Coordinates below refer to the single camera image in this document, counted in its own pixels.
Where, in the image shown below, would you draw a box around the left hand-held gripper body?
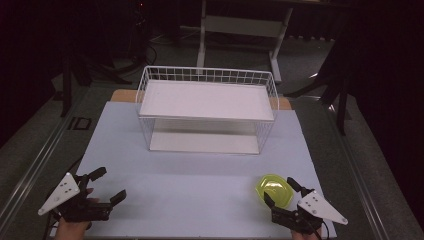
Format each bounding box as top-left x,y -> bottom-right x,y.
37,172 -> 114,223

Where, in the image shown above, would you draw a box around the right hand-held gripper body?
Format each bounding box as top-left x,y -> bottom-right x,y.
270,188 -> 349,235

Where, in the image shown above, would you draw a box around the yellow-green plastic bowl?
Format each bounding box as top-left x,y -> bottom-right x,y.
255,173 -> 295,210

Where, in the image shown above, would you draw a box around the white wire shelf rack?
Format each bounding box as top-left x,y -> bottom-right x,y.
135,65 -> 280,156

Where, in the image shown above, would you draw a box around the person's left hand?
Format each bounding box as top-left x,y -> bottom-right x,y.
54,187 -> 101,240

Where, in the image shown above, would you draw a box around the person's right hand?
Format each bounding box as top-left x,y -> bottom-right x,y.
291,227 -> 324,240

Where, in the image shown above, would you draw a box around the black floor socket plate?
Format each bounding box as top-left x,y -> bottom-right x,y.
67,116 -> 92,132

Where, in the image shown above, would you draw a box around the black tripod stand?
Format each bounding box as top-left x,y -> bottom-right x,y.
59,33 -> 148,118

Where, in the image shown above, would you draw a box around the black stand legs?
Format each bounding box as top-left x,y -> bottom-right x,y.
283,33 -> 354,136

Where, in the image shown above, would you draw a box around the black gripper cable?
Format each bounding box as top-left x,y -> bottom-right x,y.
306,218 -> 331,240

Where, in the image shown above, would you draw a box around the white metal table frame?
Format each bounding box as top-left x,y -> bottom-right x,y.
195,0 -> 294,84

